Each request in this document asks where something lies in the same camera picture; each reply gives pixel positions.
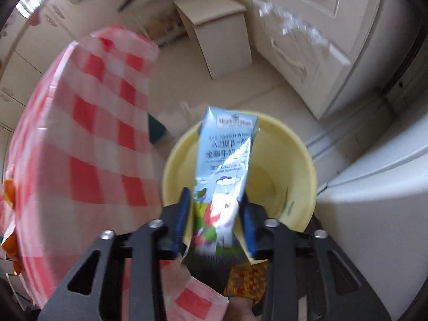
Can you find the blue milk carton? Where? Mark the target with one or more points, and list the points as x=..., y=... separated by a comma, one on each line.
x=224, y=153

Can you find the white kitchen rack shelf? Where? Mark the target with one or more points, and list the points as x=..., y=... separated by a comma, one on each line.
x=156, y=19

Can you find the silver refrigerator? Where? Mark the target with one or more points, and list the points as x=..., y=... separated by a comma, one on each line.
x=377, y=212

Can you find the small white stool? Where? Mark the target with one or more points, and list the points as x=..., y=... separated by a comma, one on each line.
x=220, y=29

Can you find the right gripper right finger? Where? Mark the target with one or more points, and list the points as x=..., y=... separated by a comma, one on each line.
x=257, y=237

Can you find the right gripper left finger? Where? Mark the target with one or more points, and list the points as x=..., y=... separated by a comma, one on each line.
x=175, y=219

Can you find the yellow plastic trash bin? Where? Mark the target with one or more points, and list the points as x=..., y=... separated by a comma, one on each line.
x=282, y=175

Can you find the red white checkered tablecloth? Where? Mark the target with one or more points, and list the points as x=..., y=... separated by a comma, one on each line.
x=87, y=213

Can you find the white drawer cabinet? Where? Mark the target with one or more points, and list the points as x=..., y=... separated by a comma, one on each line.
x=316, y=43

